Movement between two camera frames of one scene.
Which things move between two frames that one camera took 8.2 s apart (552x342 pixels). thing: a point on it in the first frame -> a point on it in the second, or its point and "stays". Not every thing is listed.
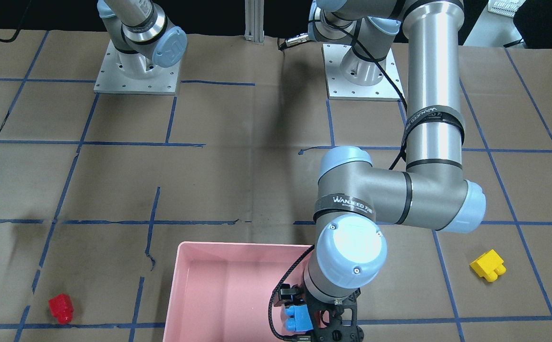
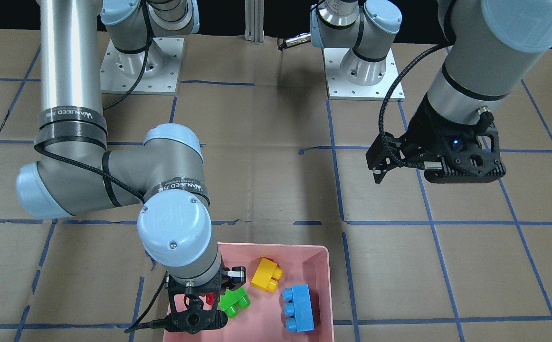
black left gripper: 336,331 -> 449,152
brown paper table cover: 94,187 stays
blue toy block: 299,319 stays
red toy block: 61,307 -> 210,298
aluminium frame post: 254,21 stays
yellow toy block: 489,265 -> 266,275
